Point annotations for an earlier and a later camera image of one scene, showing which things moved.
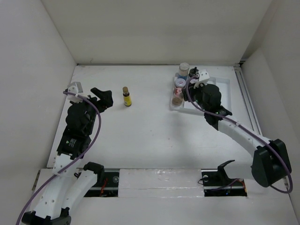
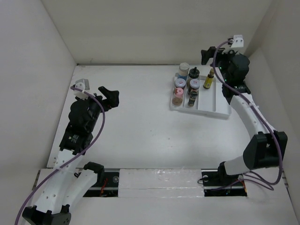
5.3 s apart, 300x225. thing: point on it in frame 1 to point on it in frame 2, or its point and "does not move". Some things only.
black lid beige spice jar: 193,71 does not move
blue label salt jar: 183,71 does not move
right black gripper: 200,86 to 206,54
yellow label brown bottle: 127,98 to 208,82
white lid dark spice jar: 180,83 does not move
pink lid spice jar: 178,91 does not move
